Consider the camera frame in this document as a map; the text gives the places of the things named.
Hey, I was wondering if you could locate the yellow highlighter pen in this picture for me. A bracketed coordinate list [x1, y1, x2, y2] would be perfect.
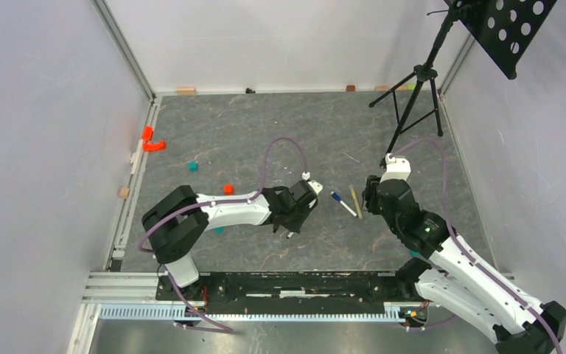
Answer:
[349, 184, 363, 220]

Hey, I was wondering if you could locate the white pen with blue tip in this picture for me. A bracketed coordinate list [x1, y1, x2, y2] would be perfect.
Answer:
[337, 197, 358, 218]

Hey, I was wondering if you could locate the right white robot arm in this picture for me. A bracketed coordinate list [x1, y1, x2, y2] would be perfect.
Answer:
[362, 176, 566, 353]

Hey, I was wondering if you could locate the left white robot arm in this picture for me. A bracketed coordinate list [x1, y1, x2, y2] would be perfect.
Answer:
[141, 180, 324, 301]

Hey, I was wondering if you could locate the small red cube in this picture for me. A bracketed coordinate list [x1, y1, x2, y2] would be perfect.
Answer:
[223, 184, 234, 195]

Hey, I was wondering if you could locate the small teal cube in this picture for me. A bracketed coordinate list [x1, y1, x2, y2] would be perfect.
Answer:
[188, 161, 200, 173]

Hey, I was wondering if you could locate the red L-shaped block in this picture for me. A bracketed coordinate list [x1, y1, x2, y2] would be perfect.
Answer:
[142, 140, 167, 152]

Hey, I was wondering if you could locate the red block upright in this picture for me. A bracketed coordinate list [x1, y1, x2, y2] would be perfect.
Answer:
[141, 125, 153, 142]

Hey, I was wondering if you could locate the small wooden block left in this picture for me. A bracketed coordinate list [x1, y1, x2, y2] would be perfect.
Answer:
[118, 187, 130, 199]

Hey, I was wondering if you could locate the black music stand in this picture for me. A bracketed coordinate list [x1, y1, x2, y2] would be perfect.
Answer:
[368, 0, 556, 155]

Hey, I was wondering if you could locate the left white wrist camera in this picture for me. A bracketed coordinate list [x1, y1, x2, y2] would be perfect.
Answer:
[301, 171, 324, 195]

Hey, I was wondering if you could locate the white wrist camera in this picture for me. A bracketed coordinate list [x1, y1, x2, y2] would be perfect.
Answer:
[301, 171, 324, 195]
[380, 154, 411, 183]

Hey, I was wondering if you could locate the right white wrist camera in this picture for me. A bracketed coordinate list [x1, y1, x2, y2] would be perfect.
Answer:
[380, 154, 411, 183]

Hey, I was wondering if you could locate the white cable duct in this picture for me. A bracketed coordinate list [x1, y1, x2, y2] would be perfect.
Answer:
[99, 305, 405, 324]

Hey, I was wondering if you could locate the wooden block at wall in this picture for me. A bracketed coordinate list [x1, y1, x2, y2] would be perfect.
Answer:
[175, 86, 197, 96]

